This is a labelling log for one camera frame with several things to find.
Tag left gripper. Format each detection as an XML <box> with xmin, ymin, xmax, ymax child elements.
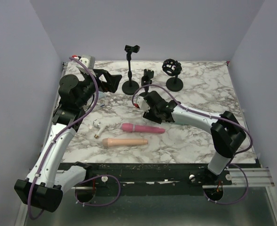
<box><xmin>77</xmin><ymin>68</ymin><xmax>122</xmax><ymax>107</ymax></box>

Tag black stand with green microphone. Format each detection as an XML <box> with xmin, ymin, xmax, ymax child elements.
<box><xmin>122</xmin><ymin>45</ymin><xmax>140</xmax><ymax>95</ymax></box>

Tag black clip microphone stand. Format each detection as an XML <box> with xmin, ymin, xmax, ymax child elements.
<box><xmin>139</xmin><ymin>69</ymin><xmax>154</xmax><ymax>97</ymax></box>

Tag pink microphone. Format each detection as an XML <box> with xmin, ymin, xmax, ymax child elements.
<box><xmin>121</xmin><ymin>123</ymin><xmax>165</xmax><ymax>134</ymax></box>

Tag black shock-mount microphone stand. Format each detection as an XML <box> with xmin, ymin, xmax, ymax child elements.
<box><xmin>162</xmin><ymin>59</ymin><xmax>183</xmax><ymax>92</ymax></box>

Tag beige microphone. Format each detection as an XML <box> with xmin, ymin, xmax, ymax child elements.
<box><xmin>102</xmin><ymin>138</ymin><xmax>148</xmax><ymax>148</ymax></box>

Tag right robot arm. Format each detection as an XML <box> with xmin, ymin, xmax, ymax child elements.
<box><xmin>136</xmin><ymin>91</ymin><xmax>246</xmax><ymax>185</ymax></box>

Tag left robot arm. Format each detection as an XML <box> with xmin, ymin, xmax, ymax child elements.
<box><xmin>14</xmin><ymin>69</ymin><xmax>122</xmax><ymax>212</ymax></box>

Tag clear screw box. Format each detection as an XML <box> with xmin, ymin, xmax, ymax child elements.
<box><xmin>97</xmin><ymin>91</ymin><xmax>107</xmax><ymax>108</ymax></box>

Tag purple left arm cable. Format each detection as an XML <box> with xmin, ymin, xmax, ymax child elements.
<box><xmin>27</xmin><ymin>55</ymin><xmax>100</xmax><ymax>220</ymax></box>

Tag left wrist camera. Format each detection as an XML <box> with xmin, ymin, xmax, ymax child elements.
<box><xmin>72</xmin><ymin>55</ymin><xmax>95</xmax><ymax>70</ymax></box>

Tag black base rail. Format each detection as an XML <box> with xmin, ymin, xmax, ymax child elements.
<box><xmin>27</xmin><ymin>162</ymin><xmax>277</xmax><ymax>196</ymax></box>

